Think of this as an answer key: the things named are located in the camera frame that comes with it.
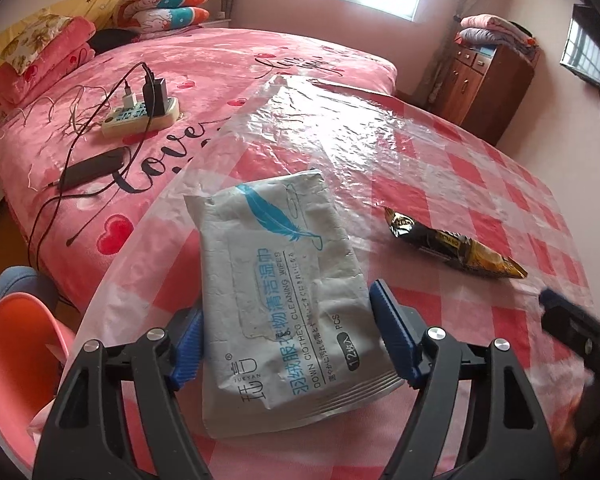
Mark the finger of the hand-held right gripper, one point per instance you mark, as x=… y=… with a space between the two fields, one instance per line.
x=580 y=335

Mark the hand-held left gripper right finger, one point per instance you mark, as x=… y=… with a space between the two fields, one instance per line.
x=395 y=335

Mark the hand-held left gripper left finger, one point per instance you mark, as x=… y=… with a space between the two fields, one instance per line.
x=187 y=355

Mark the black and gold snack wrapper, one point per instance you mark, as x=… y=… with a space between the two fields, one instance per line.
x=450 y=247

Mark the white wet wipes packet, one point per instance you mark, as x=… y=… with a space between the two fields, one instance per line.
x=280 y=285

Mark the orange plastic bin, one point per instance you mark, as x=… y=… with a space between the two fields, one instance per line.
x=10 y=360

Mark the blue cushioned stool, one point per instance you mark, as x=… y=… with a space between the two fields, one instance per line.
x=15 y=280

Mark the cream power strip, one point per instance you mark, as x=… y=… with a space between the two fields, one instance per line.
x=130 y=122

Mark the black charger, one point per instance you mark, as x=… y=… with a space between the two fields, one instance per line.
x=155 y=97

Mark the brown wooden cabinet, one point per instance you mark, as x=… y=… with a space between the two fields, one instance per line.
x=490 y=90

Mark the white charger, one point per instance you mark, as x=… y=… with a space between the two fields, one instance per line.
x=128 y=97

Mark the folded blankets stack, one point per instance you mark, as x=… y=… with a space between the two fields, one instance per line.
x=495 y=35

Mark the black garment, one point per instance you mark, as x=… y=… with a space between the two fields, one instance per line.
x=112 y=40

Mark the yellow floral pillow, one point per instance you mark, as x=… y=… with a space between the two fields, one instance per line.
x=35 y=42

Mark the yellow headboard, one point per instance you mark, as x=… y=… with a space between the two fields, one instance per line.
x=95 y=2

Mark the wall television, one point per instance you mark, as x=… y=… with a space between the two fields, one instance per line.
x=592 y=50

